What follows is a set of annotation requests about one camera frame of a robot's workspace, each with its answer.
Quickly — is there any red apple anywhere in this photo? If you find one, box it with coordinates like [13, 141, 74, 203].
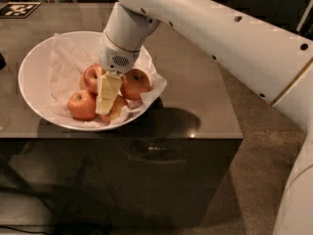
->
[120, 69, 151, 101]
[83, 64, 106, 94]
[100, 95, 128, 124]
[67, 90, 97, 121]

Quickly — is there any white bowl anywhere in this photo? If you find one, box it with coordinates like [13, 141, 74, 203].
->
[18, 30, 162, 132]

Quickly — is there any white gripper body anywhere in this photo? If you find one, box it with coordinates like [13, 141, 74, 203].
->
[98, 33, 140, 73]

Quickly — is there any black white marker tag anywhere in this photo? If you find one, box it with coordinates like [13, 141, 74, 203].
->
[0, 2, 41, 19]

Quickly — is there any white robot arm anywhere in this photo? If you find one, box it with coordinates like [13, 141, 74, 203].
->
[100, 0, 313, 235]

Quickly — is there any white crumpled paper liner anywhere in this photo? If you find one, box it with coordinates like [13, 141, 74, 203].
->
[47, 31, 167, 130]

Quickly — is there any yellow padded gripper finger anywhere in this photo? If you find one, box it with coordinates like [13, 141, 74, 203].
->
[96, 71, 122, 115]

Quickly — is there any dark object at left edge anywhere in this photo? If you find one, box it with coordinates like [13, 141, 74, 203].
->
[0, 52, 7, 70]

